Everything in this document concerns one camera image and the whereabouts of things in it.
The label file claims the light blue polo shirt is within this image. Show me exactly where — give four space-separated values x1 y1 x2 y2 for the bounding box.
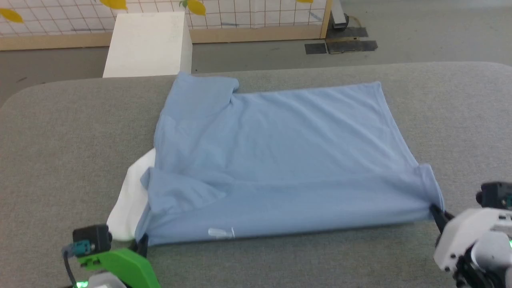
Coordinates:
107 71 446 246

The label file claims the long black floor mat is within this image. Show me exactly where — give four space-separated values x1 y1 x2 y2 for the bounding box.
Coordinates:
326 40 379 54
326 27 369 40

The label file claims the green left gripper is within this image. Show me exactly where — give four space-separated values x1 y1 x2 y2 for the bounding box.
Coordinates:
77 233 161 288

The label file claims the small black floor mat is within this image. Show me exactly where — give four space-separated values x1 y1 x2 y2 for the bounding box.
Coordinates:
304 42 328 55

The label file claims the thin black left gripper cable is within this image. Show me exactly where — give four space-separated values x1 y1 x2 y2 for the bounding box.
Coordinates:
62 246 80 288

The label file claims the grey metal post base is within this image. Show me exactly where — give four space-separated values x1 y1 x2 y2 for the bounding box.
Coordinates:
331 0 350 30

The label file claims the wood-framed white grid panel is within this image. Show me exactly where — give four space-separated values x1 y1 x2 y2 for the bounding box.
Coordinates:
0 0 333 52

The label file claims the white rectangular box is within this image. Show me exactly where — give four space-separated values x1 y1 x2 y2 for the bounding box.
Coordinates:
102 11 194 78

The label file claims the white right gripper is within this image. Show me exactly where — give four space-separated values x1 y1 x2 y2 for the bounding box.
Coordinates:
430 204 512 276

